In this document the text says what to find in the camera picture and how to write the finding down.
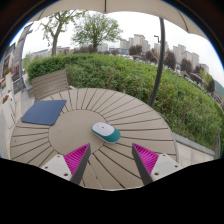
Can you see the white flower planter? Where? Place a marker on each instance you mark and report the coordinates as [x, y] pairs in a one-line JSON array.
[[9, 81], [8, 111]]

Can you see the distant apartment buildings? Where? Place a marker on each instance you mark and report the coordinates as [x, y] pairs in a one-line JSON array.
[[140, 41]]

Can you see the thin-crowned tree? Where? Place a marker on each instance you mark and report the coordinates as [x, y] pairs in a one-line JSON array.
[[55, 33]]

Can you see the dark curved parasol pole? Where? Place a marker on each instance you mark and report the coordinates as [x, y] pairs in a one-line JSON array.
[[160, 60]]

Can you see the grey storefront building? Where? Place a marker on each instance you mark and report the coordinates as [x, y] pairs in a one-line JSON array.
[[5, 60]]

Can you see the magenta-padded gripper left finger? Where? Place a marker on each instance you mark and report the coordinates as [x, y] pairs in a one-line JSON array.
[[60, 165]]

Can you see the beige slatted chair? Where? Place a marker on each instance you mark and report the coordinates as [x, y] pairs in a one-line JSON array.
[[50, 85]]

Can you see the green hedge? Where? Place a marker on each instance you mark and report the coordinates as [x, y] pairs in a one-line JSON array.
[[133, 80]]

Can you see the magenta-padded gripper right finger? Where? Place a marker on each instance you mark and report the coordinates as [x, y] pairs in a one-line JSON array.
[[165, 165]]

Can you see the beige parasol canopy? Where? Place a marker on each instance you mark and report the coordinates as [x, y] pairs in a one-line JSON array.
[[133, 6]]

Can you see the blue mouse pad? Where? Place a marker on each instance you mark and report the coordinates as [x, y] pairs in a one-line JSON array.
[[45, 111]]

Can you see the round-crowned tree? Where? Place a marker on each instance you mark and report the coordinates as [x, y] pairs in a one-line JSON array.
[[96, 30]]

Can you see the tall grey sign banner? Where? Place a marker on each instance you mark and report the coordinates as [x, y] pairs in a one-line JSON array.
[[20, 56]]

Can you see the white and teal computer mouse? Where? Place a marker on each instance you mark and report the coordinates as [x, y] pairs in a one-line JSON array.
[[105, 130]]

